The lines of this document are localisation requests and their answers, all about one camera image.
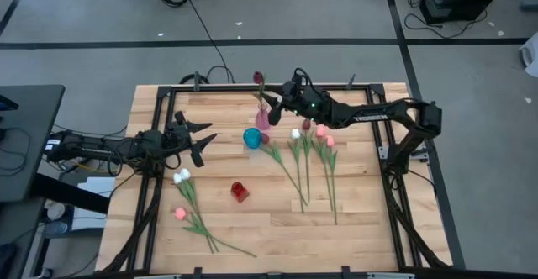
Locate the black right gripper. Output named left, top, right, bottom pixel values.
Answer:
left=260, top=79, right=312, bottom=127

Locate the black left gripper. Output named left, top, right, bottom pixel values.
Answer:
left=161, top=110, right=219, bottom=169

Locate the dark red artificial tulip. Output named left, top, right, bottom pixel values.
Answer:
left=252, top=71, right=266, bottom=108
left=301, top=118, right=315, bottom=203
left=260, top=132, right=309, bottom=207

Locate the pink artificial tulip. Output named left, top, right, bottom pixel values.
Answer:
left=313, top=124, right=335, bottom=212
left=324, top=134, right=340, bottom=225
left=174, top=207, right=258, bottom=258

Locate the purple glass vase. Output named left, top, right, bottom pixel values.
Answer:
left=254, top=102, right=272, bottom=131

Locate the blue glass vase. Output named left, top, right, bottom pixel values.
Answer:
left=242, top=127, right=263, bottom=150

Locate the red glass vase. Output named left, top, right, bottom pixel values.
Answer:
left=229, top=181, right=251, bottom=204

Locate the round white object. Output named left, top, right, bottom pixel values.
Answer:
left=46, top=202, right=66, bottom=222

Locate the round grey object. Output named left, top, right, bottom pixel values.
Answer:
left=41, top=221, right=68, bottom=237

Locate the black desk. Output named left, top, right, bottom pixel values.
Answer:
left=0, top=84, right=111, bottom=215

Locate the blue device on desk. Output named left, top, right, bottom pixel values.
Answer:
left=0, top=95, right=20, bottom=113

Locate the white plastic object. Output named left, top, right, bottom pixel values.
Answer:
left=518, top=32, right=538, bottom=78

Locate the black aluminium table frame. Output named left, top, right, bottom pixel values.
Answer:
left=100, top=82, right=453, bottom=274

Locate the looped black cable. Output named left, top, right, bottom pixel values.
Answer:
left=179, top=64, right=236, bottom=86

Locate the long black floor cable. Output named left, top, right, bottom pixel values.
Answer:
left=187, top=0, right=236, bottom=85

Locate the silver rail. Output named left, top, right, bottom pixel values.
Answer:
left=134, top=272, right=417, bottom=279

